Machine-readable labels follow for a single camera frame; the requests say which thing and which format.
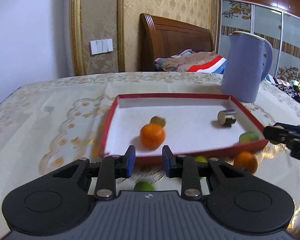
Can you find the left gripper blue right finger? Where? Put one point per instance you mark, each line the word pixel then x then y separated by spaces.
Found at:
pixel 183 167

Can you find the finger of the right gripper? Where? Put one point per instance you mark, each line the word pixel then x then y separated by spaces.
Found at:
pixel 282 133

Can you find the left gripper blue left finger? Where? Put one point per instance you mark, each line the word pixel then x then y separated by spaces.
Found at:
pixel 109 170

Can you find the green round tomato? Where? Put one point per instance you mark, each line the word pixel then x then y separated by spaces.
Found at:
pixel 201 159

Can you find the green lime wedge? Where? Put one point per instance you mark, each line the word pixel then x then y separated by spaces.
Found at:
pixel 143 186

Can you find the green cucumber chunk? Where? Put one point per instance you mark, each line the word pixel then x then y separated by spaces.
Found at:
pixel 248 136

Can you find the orange mandarin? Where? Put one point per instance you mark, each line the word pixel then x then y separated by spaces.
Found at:
pixel 152 136
pixel 247 161

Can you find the dark sugarcane piece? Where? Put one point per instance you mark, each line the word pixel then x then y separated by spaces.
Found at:
pixel 227 117

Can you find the red cardboard tray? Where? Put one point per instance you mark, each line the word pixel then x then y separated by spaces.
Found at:
pixel 191 127

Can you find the lavender electric kettle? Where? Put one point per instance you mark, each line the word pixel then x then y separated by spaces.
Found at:
pixel 248 63

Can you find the striped bedding pile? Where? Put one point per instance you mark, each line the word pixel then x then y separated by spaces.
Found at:
pixel 190 61

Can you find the floral sliding wardrobe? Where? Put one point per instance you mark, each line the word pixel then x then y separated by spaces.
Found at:
pixel 278 21

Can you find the wooden bed headboard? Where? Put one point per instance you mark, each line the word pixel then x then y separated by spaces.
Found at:
pixel 163 37

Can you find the white wall switch panel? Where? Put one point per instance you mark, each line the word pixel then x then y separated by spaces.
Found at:
pixel 101 46

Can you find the gold ornate wall frame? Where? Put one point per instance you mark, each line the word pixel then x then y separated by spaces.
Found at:
pixel 91 20

